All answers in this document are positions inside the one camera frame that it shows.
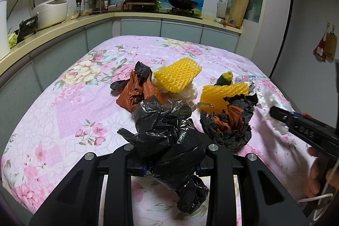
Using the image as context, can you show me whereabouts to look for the white plastic bottle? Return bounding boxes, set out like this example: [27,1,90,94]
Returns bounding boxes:
[217,0,227,20]

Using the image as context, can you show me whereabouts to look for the white cable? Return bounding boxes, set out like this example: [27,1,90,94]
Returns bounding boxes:
[298,162,339,224]

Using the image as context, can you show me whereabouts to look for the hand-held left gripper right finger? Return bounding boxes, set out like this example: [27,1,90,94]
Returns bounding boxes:
[196,144,310,226]

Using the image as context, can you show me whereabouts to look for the wooden cutting board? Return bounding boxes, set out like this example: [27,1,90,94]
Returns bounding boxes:
[228,0,251,28]

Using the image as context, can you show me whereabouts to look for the brown hanging bag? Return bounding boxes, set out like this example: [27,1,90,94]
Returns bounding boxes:
[324,29,338,60]

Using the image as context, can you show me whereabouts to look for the kitchen counter with grey cabinets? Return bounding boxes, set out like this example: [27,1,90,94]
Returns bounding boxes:
[0,10,243,115]

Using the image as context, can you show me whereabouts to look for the white jug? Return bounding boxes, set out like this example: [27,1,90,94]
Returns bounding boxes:
[0,0,11,60]

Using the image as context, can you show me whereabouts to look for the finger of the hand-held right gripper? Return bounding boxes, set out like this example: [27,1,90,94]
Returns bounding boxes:
[270,106,294,127]

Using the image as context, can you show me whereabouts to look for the pink floral blanket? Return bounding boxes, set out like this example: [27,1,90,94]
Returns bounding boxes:
[0,35,318,226]

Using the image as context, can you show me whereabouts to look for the black and orange plastic bag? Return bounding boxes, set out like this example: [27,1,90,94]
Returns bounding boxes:
[110,61,165,112]

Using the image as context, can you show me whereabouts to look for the large yellow foam net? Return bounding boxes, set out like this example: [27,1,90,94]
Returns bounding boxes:
[154,57,202,94]

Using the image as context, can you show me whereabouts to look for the white foam net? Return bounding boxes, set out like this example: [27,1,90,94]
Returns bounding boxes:
[152,80,198,101]

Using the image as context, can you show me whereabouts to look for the crumpled black and orange bag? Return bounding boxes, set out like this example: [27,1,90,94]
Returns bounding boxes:
[200,94,258,154]

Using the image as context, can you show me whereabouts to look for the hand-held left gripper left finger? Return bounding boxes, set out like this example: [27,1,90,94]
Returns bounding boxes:
[29,144,147,226]

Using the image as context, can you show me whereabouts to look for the white rice cooker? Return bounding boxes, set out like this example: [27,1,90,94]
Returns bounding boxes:
[30,0,69,31]

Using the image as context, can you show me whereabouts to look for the small yellow foam net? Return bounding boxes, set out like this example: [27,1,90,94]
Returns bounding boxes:
[196,84,249,112]

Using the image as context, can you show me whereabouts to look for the black wok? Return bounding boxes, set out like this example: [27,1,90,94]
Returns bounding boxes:
[168,0,199,11]

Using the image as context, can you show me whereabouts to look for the black sandwich maker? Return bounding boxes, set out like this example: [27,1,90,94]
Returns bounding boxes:
[17,17,39,42]

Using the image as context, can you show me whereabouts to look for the person's right hand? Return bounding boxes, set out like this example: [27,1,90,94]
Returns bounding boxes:
[304,147,320,198]

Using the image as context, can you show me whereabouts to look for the gas stove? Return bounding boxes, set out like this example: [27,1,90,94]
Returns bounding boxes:
[156,7,203,20]

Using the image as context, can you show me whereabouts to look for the clear plastic wrapper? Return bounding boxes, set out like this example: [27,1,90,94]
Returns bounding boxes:
[234,75,256,95]

